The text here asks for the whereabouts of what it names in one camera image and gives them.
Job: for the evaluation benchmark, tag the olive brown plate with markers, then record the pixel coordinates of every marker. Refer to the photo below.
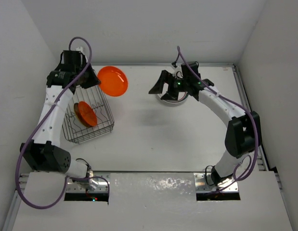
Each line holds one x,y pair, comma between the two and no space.
78,115

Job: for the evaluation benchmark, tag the white front foam board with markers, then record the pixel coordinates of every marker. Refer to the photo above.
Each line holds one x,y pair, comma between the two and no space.
164,202

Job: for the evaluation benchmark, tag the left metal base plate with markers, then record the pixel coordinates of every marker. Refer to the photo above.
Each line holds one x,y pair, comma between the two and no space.
98,184

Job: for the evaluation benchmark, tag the metal base plate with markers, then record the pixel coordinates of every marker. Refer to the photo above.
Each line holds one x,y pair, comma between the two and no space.
226,186
98,184

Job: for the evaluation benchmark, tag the white plate green red rim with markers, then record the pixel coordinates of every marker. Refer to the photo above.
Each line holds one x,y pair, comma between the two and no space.
182,97

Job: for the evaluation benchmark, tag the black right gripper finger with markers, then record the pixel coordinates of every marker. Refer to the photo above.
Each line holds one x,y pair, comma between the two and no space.
158,86
168,97

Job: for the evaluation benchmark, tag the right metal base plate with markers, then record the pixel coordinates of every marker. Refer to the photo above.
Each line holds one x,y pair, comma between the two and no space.
226,186

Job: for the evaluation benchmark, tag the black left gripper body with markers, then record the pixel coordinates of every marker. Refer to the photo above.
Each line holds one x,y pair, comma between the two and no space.
88,72

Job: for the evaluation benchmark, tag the metal wire dish rack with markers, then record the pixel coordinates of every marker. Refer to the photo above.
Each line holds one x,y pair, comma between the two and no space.
73,130

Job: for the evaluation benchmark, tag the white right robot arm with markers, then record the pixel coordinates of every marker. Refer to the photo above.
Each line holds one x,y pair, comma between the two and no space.
243,134

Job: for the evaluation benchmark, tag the large orange plate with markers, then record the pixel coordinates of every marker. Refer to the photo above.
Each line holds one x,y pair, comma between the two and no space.
87,114

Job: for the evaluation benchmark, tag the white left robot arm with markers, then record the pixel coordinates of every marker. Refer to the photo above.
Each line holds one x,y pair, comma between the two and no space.
43,153

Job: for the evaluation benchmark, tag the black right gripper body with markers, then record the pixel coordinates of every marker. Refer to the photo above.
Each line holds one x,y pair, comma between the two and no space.
176,85

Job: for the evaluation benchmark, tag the small orange plate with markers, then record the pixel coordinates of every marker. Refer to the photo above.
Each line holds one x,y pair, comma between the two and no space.
114,82

